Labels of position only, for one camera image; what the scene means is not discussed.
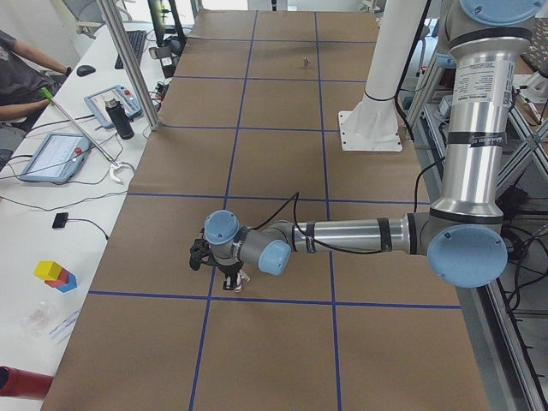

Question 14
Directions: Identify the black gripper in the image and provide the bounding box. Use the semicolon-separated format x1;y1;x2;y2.
216;258;243;292

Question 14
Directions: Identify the white chrome PPR valve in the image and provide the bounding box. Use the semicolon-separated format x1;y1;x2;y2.
237;270;250;291

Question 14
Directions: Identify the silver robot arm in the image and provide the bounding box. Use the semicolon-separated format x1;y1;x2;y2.
189;1;543;290

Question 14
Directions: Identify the reacher grabber stick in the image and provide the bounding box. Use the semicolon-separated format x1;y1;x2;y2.
40;87;134;184

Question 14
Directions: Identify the blue block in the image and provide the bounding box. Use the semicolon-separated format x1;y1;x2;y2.
56;273;77;293

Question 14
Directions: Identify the red block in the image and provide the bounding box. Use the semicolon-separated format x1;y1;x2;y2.
45;268;69;288

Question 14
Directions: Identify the small black box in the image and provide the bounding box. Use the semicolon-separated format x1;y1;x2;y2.
51;212;69;229

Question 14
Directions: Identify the yellow block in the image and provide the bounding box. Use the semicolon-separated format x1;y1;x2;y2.
34;260;63;281

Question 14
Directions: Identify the black water bottle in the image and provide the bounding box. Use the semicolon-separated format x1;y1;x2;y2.
105;98;134;140

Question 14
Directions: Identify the clear plastic bag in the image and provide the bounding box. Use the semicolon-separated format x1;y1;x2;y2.
21;301;59;339

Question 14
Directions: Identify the near teach pendant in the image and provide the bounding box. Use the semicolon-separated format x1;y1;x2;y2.
19;133;92;183

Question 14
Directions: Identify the teach pendant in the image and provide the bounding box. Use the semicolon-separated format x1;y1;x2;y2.
19;133;92;183
84;85;142;128

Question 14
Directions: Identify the far teach pendant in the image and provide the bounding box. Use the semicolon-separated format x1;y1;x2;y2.
84;85;142;128

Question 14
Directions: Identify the red cylinder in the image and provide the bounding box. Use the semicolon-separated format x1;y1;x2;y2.
1;366;54;400

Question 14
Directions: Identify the black computer mouse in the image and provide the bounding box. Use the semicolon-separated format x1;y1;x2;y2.
76;64;96;77

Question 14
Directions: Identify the black keyboard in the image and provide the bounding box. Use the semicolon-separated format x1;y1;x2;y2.
126;30;146;66

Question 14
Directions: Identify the seated person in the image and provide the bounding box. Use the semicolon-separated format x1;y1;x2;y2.
0;29;73;172

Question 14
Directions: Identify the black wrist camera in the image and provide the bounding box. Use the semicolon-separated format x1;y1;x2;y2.
189;238;215;271

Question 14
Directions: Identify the black camera cable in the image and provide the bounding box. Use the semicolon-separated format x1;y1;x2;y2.
252;191;389;254

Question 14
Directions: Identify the white pedestal column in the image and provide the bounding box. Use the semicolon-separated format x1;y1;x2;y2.
338;0;430;152

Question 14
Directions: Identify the aluminium frame post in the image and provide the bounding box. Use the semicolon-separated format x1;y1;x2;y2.
97;0;159;131

